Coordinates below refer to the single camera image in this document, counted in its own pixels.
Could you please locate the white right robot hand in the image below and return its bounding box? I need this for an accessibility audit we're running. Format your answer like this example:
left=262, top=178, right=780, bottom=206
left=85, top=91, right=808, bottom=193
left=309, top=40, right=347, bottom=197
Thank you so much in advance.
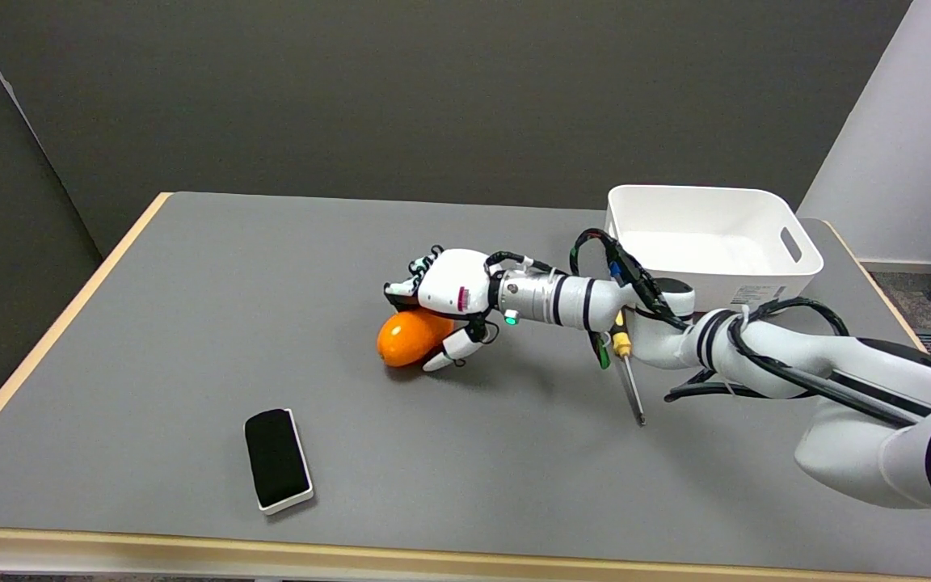
left=383, top=246, right=501, bottom=373

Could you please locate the white plastic bin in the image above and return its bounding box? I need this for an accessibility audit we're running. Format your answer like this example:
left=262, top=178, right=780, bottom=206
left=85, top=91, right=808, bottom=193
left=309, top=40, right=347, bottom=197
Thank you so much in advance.
left=604, top=184, right=825, bottom=315

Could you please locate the black whiteboard eraser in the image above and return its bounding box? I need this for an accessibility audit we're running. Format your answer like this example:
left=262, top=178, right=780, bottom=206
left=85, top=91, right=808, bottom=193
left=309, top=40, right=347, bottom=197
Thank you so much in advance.
left=243, top=407, right=314, bottom=516

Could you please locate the black and green cable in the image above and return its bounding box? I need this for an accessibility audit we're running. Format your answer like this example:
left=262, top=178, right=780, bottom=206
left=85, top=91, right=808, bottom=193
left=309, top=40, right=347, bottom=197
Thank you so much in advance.
left=569, top=227, right=691, bottom=370

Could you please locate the orange mango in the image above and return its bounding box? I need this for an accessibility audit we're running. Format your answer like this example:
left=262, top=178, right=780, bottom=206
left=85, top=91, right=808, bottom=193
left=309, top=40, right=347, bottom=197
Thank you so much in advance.
left=376, top=308, right=457, bottom=369

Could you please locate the black and yellow screwdriver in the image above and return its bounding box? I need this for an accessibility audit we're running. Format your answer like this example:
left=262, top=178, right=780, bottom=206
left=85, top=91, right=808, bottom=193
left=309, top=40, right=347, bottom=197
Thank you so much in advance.
left=609, top=309, right=647, bottom=427

